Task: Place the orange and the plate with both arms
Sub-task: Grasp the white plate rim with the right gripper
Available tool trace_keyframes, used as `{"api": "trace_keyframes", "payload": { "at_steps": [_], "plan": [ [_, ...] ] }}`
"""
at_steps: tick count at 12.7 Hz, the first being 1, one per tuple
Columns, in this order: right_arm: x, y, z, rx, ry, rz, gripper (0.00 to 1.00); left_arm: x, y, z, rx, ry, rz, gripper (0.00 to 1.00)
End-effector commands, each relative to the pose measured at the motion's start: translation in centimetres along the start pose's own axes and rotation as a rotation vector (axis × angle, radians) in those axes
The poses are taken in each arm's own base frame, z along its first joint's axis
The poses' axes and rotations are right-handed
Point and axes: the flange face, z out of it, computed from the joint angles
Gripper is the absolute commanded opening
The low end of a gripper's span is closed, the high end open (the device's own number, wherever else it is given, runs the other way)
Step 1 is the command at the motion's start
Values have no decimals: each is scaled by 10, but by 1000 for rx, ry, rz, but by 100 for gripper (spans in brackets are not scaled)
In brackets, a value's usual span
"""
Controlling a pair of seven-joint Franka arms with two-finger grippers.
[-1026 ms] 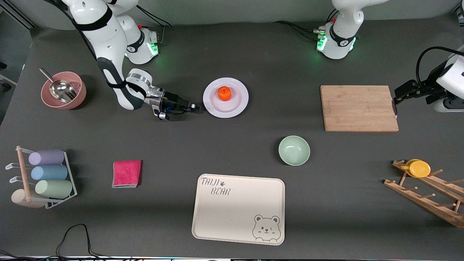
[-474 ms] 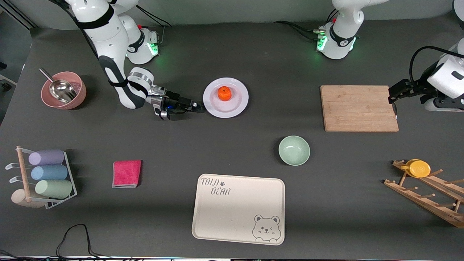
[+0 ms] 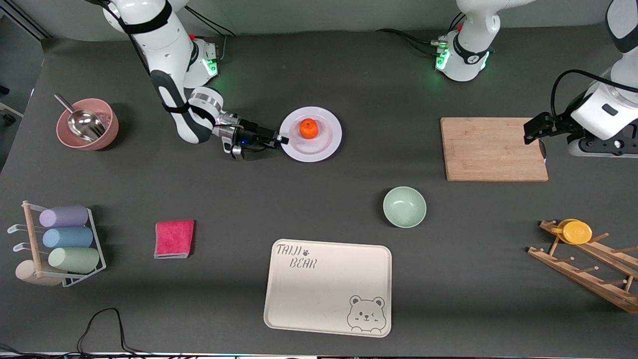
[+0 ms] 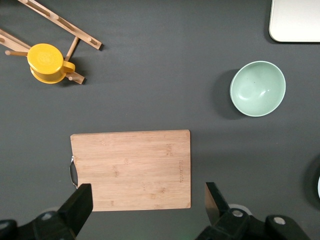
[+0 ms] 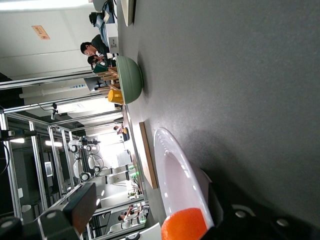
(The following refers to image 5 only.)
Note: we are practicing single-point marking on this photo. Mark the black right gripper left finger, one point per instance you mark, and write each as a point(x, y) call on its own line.
point(80, 202)

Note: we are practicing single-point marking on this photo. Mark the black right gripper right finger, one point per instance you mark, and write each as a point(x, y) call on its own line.
point(235, 220)

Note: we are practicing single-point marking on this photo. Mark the orange fruit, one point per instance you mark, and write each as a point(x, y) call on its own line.
point(185, 225)

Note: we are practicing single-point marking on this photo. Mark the white round plate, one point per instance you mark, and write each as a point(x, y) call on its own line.
point(175, 175)

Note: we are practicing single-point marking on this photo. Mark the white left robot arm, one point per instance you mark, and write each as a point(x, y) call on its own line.
point(147, 232)

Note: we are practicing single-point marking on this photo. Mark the white background robot arms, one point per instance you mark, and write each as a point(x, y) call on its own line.
point(77, 168)

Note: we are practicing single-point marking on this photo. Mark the person in white shirt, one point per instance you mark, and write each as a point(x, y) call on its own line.
point(96, 61)
point(127, 215)

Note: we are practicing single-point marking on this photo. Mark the wooden cutting board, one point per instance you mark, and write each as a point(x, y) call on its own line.
point(148, 160)

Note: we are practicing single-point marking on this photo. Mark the yellow mug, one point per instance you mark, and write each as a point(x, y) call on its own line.
point(115, 97)

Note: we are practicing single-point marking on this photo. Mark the grey monitor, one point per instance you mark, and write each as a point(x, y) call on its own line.
point(91, 84)

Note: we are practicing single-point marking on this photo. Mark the wooden mug rack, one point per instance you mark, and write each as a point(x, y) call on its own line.
point(110, 75)

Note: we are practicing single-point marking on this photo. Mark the pale green bowl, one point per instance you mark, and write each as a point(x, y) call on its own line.
point(130, 80)

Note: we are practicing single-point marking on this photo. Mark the green bag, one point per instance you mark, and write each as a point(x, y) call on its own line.
point(100, 68)

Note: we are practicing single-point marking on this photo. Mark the person in dark shirt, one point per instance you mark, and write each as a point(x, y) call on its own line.
point(98, 43)

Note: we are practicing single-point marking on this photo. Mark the white labelled box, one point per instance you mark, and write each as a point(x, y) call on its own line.
point(112, 37)

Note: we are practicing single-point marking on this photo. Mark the aluminium frame structure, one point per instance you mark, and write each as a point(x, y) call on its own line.
point(38, 165)

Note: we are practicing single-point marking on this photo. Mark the black frame camera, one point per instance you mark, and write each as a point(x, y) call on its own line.
point(53, 111)

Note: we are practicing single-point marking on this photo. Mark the orange wall sign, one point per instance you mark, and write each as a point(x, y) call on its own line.
point(40, 32)

